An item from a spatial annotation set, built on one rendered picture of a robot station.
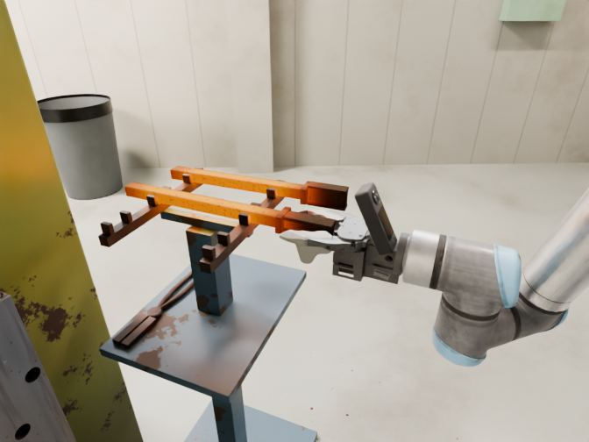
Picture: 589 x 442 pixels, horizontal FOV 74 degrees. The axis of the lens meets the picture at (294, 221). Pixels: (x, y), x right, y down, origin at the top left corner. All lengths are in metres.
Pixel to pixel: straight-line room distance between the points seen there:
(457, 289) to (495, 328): 0.11
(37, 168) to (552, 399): 1.79
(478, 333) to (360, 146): 2.96
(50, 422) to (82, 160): 2.46
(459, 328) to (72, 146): 2.81
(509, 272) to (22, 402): 0.77
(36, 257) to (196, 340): 0.37
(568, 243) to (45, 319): 1.00
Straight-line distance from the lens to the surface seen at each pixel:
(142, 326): 0.91
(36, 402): 0.82
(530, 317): 0.78
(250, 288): 0.97
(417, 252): 0.63
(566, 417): 1.83
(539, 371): 1.93
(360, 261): 0.66
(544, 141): 4.19
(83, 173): 3.20
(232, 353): 0.83
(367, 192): 0.62
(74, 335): 1.10
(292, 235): 0.66
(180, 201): 0.81
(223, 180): 0.88
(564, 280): 0.72
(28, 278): 0.97
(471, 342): 0.71
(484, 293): 0.65
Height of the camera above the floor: 1.28
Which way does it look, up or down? 29 degrees down
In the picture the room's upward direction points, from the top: straight up
